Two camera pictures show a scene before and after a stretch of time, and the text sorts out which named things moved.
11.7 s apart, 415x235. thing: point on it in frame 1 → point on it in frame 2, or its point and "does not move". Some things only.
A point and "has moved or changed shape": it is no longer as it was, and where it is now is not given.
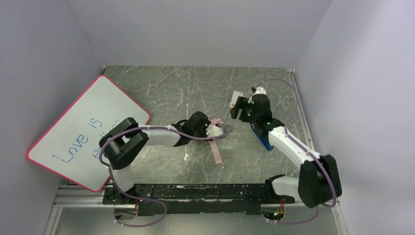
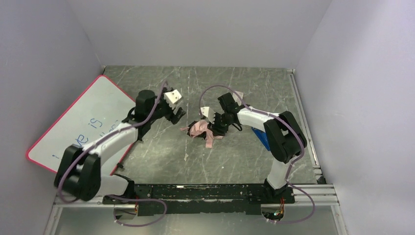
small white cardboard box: x=236 y=94 does not move
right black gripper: x=242 y=108 → x=213 y=125
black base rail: x=245 y=199 does not move
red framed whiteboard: x=71 y=147 does not move
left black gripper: x=203 y=130 → x=173 y=112
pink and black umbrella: x=214 y=144 has moved or changed shape
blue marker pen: x=265 y=141 does not move
